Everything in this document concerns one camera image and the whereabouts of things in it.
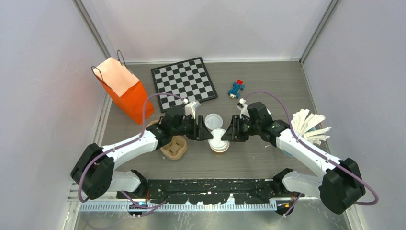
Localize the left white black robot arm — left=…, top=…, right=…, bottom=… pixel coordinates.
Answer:
left=70, top=102, right=213, bottom=202

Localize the blue straw holder cup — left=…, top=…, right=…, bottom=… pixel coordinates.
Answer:
left=282, top=150, right=294, bottom=157

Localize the purple cable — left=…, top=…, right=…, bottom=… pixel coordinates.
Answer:
left=244, top=91, right=379, bottom=206
left=78, top=92, right=189, bottom=218

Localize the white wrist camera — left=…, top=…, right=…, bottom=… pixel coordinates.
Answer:
left=182, top=98, right=201, bottom=119
left=237, top=98, right=250, bottom=118

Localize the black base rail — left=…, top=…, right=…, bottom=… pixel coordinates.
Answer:
left=126, top=178, right=300, bottom=205

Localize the brown pulp cup carrier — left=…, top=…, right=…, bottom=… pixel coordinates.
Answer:
left=160, top=136, right=188, bottom=161

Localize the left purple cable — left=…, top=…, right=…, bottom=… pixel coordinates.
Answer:
left=78, top=92, right=189, bottom=218

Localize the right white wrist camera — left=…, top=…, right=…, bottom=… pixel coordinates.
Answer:
left=237, top=98, right=250, bottom=118

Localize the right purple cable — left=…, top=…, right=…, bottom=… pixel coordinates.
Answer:
left=244, top=91, right=379, bottom=206

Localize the white plastic cup lid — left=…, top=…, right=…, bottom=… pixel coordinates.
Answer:
left=204, top=113, right=223, bottom=130

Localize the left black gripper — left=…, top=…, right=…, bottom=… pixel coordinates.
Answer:
left=171, top=115, right=213, bottom=141

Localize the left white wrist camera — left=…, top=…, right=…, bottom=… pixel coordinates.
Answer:
left=182, top=98, right=201, bottom=119

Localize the black white chessboard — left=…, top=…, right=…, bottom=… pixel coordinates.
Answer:
left=151, top=57, right=218, bottom=112

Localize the orange paper bag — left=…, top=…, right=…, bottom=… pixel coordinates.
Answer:
left=91, top=50, right=155, bottom=125

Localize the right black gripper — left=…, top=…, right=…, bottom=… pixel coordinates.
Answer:
left=222, top=114, right=261, bottom=142

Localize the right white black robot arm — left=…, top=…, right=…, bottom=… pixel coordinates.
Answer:
left=221, top=99, right=366, bottom=214

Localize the white paper-wrapped straws bundle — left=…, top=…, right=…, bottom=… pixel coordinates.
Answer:
left=291, top=109, right=331, bottom=145

